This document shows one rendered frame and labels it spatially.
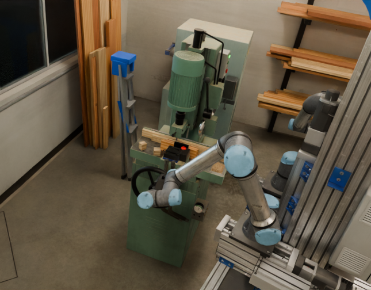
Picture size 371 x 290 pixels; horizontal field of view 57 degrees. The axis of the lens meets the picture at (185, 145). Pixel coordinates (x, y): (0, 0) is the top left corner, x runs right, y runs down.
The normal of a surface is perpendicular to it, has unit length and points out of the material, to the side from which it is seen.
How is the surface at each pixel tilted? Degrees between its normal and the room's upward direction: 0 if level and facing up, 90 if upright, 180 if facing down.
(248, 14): 90
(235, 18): 90
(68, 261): 0
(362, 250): 90
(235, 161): 83
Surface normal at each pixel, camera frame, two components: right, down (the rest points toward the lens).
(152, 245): -0.30, 0.47
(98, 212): 0.15, -0.84
